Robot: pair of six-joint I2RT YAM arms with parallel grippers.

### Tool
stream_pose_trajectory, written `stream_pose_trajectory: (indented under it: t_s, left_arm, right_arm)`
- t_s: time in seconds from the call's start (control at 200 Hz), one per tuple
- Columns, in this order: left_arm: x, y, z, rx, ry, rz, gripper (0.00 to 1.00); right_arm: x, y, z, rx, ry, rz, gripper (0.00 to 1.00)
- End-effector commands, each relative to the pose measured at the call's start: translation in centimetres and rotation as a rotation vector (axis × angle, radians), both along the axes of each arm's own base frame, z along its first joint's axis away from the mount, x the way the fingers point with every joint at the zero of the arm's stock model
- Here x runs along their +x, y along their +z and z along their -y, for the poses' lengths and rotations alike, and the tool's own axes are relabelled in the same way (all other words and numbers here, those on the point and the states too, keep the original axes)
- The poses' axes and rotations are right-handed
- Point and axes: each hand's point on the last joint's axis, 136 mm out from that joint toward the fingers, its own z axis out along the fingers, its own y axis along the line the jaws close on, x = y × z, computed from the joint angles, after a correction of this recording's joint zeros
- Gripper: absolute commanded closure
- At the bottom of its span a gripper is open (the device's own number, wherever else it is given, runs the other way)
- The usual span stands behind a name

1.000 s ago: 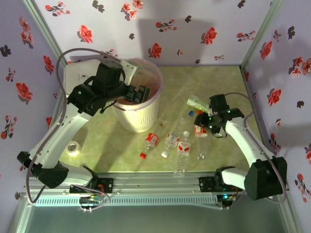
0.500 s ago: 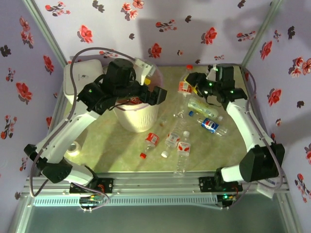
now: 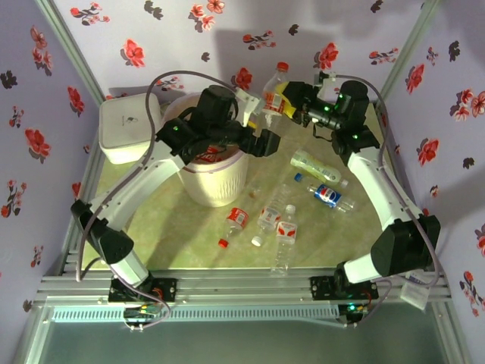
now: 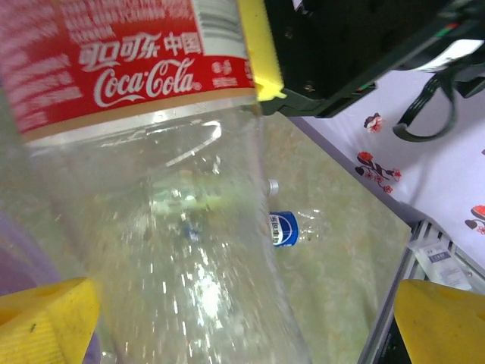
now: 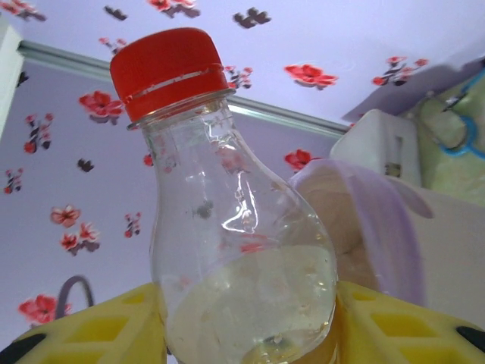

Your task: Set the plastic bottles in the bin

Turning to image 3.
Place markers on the right green controller board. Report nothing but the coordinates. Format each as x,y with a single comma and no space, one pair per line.
352,308

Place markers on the green controller board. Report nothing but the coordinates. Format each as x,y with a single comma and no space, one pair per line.
352,308
142,311

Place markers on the white ribbed plastic bin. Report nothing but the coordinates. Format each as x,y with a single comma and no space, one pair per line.
216,186

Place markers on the long water bottle red-white label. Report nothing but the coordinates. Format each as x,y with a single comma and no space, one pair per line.
270,216

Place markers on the red-white label bottle red cap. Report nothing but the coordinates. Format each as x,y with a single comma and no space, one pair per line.
273,100

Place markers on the right aluminium corner post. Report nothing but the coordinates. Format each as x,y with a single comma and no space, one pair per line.
409,45

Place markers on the left green controller board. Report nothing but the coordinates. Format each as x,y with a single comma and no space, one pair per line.
142,311

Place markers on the white square bin lid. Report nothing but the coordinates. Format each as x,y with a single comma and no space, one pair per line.
121,125

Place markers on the red cola bottle red cap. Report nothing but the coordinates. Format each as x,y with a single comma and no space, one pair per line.
238,216

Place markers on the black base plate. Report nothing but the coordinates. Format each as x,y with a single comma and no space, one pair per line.
320,288
166,290

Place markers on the white plastic tag pouch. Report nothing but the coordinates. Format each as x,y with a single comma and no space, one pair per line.
415,294

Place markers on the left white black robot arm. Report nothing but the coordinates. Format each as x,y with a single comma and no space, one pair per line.
125,197

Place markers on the water bottle white-red label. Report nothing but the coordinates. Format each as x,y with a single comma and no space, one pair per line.
286,229

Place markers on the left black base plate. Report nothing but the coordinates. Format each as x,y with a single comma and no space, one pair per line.
166,290

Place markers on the aluminium corner post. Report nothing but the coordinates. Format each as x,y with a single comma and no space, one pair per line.
68,49
409,45

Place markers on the aluminium side frame rail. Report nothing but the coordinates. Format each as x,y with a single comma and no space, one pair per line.
87,174

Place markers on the blue Pepsi bottle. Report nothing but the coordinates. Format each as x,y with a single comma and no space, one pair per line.
327,196

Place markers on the pink bin liner bag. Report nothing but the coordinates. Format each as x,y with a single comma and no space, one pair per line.
178,110

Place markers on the green marbled table mat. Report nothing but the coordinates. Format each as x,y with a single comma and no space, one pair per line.
182,235

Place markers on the left aluminium corner post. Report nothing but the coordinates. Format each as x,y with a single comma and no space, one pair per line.
68,49

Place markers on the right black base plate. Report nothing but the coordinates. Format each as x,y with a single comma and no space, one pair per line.
320,288

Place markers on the aluminium front frame rail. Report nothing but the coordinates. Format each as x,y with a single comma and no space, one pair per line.
242,288

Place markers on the pale green tea bottle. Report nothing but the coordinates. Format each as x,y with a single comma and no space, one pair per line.
314,167

